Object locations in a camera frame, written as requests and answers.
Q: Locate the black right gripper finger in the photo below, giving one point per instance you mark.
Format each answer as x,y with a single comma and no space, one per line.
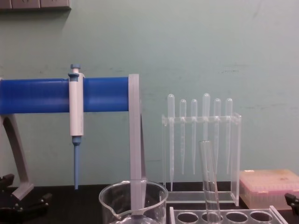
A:
293,200

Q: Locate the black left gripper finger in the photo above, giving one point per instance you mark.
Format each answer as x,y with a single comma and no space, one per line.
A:
37,202
6,180

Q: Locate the clear acrylic test tube rack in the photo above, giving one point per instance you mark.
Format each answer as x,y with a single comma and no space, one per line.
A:
275,213

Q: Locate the pink pipette tip box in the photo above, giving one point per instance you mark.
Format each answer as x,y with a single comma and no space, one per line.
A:
264,184

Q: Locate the clear acrylic dropper rack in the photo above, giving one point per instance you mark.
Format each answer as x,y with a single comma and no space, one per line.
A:
235,163

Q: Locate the clear glass beaker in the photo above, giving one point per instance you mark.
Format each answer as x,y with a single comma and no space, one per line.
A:
109,198

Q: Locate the clear glass test tube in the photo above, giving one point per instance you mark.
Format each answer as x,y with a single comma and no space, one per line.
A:
209,177

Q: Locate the blue and grey pipette stand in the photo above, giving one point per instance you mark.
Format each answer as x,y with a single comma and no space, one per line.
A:
35,95

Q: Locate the white and blue micropipette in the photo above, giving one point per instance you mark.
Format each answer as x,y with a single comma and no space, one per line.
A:
76,112

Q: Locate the long clear plastic transfer pipette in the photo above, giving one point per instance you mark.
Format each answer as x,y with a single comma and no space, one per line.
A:
171,105
205,105

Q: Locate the grey wall socket panel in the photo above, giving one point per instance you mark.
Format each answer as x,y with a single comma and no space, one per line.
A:
35,4

